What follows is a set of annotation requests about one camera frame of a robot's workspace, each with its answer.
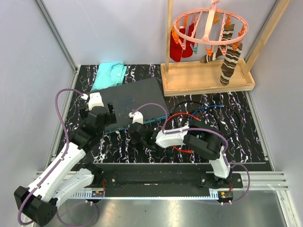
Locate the red sock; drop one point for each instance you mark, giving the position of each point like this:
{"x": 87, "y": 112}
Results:
{"x": 188, "y": 52}
{"x": 176, "y": 50}

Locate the wooden rack with tray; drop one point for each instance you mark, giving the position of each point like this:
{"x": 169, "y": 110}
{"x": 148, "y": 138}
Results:
{"x": 192, "y": 77}

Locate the folded teal cloth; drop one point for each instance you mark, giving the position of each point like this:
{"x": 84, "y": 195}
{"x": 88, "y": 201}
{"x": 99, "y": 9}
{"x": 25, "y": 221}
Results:
{"x": 109, "y": 75}

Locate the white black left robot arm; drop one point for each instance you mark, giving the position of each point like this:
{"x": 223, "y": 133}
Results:
{"x": 41, "y": 199}

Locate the brown striped sock rear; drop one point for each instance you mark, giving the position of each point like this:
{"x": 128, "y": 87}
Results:
{"x": 227, "y": 35}

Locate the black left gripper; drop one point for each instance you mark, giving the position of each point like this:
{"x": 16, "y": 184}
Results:
{"x": 111, "y": 118}

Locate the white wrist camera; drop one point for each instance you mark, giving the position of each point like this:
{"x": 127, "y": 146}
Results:
{"x": 136, "y": 117}
{"x": 94, "y": 100}

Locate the red sock left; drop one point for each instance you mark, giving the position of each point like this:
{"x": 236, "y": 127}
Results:
{"x": 176, "y": 50}

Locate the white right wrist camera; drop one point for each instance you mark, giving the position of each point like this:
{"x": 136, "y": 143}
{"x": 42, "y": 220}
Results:
{"x": 136, "y": 117}

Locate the red sock right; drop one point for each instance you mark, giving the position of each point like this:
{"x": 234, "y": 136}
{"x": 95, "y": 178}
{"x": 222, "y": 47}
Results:
{"x": 188, "y": 52}

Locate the dark grey network switch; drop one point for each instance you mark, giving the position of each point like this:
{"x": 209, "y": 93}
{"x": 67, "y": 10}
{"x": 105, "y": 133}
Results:
{"x": 128, "y": 97}

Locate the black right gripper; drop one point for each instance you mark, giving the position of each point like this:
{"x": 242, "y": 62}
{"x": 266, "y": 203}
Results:
{"x": 134, "y": 140}

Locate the brown striped sock long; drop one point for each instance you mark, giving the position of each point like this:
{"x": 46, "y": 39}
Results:
{"x": 229, "y": 63}

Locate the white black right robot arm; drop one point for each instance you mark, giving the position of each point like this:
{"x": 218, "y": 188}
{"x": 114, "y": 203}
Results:
{"x": 202, "y": 140}

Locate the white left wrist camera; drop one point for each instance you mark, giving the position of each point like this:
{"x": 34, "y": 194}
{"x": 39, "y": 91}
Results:
{"x": 94, "y": 100}

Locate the pink round clip hanger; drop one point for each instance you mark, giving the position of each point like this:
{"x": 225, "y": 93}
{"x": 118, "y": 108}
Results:
{"x": 214, "y": 16}

